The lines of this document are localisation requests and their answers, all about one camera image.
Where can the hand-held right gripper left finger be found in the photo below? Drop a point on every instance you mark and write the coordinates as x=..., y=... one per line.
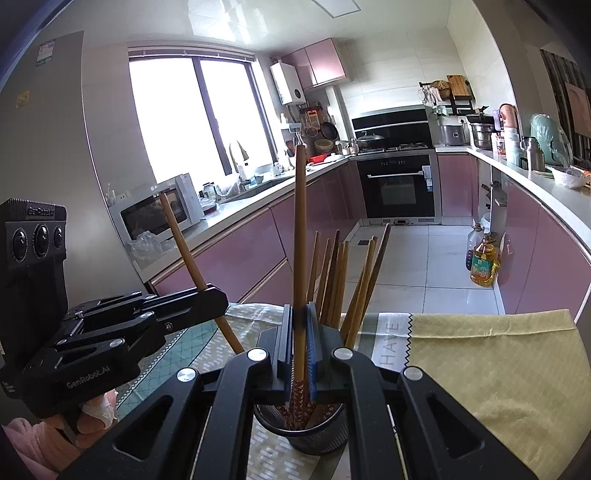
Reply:
x=286, y=341

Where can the white countertop oven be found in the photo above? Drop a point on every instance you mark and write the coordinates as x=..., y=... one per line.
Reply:
x=189, y=198

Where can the kitchen window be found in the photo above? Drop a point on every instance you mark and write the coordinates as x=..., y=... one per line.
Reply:
x=161, y=120

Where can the white water heater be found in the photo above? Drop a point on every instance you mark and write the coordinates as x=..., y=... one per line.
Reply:
x=288, y=83

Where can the black wall rack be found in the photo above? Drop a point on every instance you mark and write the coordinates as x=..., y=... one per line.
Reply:
x=443, y=106

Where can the pink kettle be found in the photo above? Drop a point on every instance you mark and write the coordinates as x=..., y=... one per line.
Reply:
x=509, y=115

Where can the kitchen faucet with cloth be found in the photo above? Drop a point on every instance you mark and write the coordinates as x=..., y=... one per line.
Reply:
x=238, y=157

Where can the wooden cutting board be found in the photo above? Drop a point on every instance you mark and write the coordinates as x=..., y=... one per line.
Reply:
x=457, y=86

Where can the steel thermos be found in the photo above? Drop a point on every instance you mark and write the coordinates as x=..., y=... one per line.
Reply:
x=533, y=154

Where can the silver rice cooker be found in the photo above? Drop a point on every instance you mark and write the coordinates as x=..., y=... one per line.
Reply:
x=455, y=136

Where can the printed tablecloth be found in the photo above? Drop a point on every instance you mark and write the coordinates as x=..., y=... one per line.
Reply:
x=485, y=360

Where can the glass kettle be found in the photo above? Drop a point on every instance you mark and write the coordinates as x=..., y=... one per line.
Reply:
x=208, y=193

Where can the yellow cooking oil bottle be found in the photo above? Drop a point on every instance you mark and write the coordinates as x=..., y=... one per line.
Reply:
x=484, y=265

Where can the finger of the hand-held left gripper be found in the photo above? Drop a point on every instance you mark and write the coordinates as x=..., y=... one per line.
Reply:
x=194, y=309
x=138, y=301

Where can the black built-in oven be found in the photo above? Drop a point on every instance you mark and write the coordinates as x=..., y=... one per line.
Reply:
x=392, y=189

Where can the black mesh holder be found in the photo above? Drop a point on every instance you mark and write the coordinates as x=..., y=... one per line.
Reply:
x=318, y=441

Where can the pink base cabinets curved run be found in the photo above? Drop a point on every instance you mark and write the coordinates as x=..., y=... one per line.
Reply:
x=540, y=240

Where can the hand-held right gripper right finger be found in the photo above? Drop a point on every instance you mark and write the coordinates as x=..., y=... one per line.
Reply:
x=313, y=350

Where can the person's left hand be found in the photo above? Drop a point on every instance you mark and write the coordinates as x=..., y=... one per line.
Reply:
x=94, y=417

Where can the wooden chopstick red patterned end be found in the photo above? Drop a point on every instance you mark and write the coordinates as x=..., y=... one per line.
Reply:
x=300, y=230
x=184, y=249

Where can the red bowl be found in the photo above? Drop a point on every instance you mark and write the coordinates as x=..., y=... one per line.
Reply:
x=317, y=159

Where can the clear plastic bottle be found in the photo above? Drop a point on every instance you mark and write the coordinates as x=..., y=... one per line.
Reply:
x=472, y=249

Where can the clear plastic bag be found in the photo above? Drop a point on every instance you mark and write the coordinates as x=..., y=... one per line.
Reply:
x=147, y=244

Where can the teal covered appliance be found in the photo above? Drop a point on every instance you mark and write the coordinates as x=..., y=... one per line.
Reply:
x=545, y=136

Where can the hanging black pan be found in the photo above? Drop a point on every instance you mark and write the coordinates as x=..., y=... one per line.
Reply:
x=328, y=130

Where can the grey refrigerator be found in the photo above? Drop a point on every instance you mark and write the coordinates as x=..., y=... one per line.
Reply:
x=55, y=152

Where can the white bowl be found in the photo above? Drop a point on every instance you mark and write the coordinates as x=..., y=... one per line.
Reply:
x=568, y=177

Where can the ceiling light panel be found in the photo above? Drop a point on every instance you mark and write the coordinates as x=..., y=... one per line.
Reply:
x=334, y=7

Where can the framed wall picture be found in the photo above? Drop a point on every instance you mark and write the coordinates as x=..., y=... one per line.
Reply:
x=579, y=108

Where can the bunch of wooden chopsticks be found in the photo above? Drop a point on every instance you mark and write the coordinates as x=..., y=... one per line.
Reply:
x=339, y=281

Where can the white canister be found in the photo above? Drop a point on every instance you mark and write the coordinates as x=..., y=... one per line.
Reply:
x=512, y=145

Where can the steel pot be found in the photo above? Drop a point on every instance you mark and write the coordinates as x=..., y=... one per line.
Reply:
x=482, y=136

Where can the pink base cabinets long run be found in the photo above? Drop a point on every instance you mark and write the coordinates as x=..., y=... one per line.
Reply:
x=240, y=249

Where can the wok with lid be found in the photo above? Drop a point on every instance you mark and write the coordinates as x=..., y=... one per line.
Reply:
x=369, y=141

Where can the pink wall cabinet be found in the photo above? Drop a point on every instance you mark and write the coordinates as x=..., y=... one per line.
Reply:
x=323, y=62

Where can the black range hood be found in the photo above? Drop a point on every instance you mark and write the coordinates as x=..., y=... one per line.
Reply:
x=392, y=127

